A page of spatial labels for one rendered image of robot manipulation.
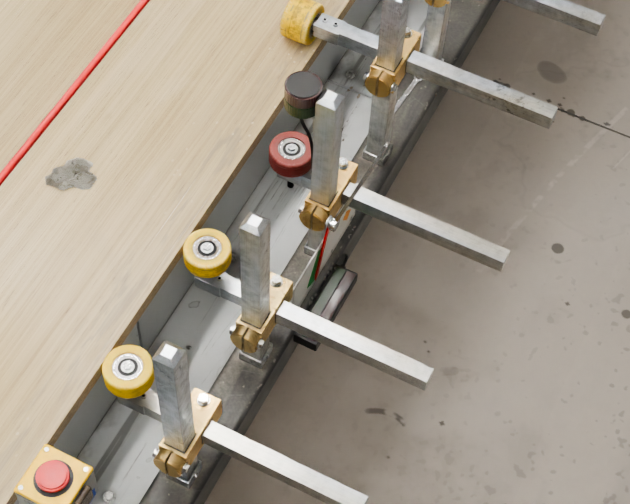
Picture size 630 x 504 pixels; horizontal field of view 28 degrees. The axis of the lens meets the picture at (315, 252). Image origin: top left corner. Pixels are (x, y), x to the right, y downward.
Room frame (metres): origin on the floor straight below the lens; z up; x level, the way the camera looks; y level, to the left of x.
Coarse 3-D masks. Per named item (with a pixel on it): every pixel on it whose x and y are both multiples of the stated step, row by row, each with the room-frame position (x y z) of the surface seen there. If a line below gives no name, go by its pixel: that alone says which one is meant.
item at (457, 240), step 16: (304, 176) 1.32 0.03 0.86; (352, 192) 1.29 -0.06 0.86; (368, 192) 1.29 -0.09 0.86; (368, 208) 1.27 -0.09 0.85; (384, 208) 1.26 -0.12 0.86; (400, 208) 1.27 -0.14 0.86; (400, 224) 1.24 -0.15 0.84; (416, 224) 1.23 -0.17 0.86; (432, 224) 1.24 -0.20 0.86; (448, 224) 1.24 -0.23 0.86; (432, 240) 1.22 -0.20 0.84; (448, 240) 1.21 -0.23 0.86; (464, 240) 1.21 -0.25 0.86; (480, 240) 1.21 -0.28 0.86; (480, 256) 1.18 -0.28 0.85; (496, 256) 1.18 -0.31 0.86
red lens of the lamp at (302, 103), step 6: (294, 72) 1.32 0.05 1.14; (288, 78) 1.31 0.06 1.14; (318, 78) 1.31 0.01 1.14; (288, 96) 1.27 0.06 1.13; (294, 96) 1.27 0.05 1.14; (318, 96) 1.28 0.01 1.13; (288, 102) 1.27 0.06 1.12; (294, 102) 1.27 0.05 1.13; (300, 102) 1.26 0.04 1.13; (306, 102) 1.27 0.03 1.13; (312, 102) 1.27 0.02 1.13; (300, 108) 1.26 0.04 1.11; (306, 108) 1.27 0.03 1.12
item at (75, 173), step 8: (72, 160) 1.29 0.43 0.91; (80, 160) 1.28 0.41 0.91; (56, 168) 1.27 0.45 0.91; (64, 168) 1.26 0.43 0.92; (72, 168) 1.27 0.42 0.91; (80, 168) 1.27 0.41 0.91; (88, 168) 1.28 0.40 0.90; (48, 176) 1.25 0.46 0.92; (56, 176) 1.25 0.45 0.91; (64, 176) 1.25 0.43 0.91; (72, 176) 1.25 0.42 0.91; (80, 176) 1.25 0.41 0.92; (88, 176) 1.25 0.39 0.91; (96, 176) 1.26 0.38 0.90; (48, 184) 1.24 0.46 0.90; (56, 184) 1.24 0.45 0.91; (64, 184) 1.23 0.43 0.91; (72, 184) 1.24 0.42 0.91; (80, 184) 1.24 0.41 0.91; (88, 184) 1.24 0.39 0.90
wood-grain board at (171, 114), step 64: (0, 0) 1.66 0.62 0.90; (64, 0) 1.67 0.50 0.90; (128, 0) 1.68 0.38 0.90; (192, 0) 1.69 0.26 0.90; (256, 0) 1.70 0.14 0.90; (320, 0) 1.71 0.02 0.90; (0, 64) 1.50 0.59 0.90; (64, 64) 1.51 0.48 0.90; (128, 64) 1.52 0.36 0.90; (192, 64) 1.53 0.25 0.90; (256, 64) 1.54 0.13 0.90; (0, 128) 1.35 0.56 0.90; (64, 128) 1.36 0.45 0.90; (128, 128) 1.37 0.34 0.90; (192, 128) 1.38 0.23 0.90; (256, 128) 1.39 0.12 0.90; (0, 192) 1.22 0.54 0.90; (64, 192) 1.22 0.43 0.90; (128, 192) 1.23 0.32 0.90; (192, 192) 1.24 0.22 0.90; (0, 256) 1.09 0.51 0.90; (64, 256) 1.10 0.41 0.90; (128, 256) 1.10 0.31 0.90; (0, 320) 0.97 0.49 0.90; (64, 320) 0.98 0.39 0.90; (128, 320) 0.98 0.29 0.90; (0, 384) 0.86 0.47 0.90; (64, 384) 0.86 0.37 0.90; (0, 448) 0.75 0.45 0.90
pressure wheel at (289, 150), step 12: (288, 132) 1.38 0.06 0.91; (276, 144) 1.35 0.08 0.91; (288, 144) 1.36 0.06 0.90; (300, 144) 1.36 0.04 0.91; (276, 156) 1.33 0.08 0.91; (288, 156) 1.33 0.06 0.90; (300, 156) 1.33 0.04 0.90; (276, 168) 1.31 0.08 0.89; (288, 168) 1.31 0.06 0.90; (300, 168) 1.31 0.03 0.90
